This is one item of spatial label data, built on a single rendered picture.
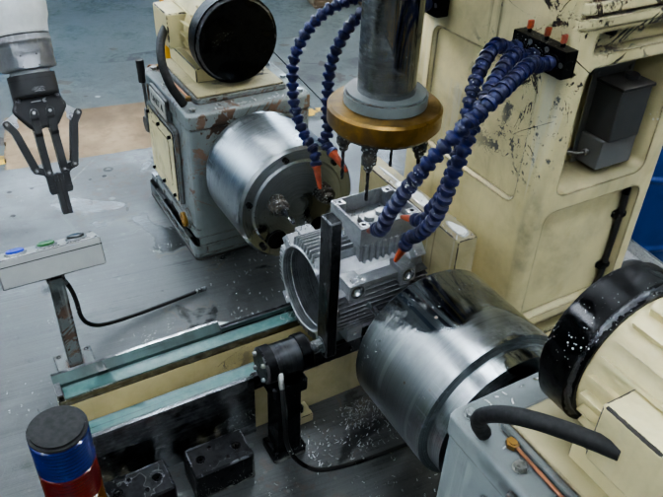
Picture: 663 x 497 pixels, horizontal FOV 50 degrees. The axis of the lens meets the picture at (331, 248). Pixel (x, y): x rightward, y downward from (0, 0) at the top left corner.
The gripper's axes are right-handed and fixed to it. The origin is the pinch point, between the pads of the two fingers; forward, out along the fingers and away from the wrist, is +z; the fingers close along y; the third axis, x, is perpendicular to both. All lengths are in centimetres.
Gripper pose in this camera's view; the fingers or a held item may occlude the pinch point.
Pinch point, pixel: (62, 192)
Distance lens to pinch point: 130.9
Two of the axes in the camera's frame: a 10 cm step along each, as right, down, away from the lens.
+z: 1.7, 9.5, 2.5
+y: 8.7, -2.6, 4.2
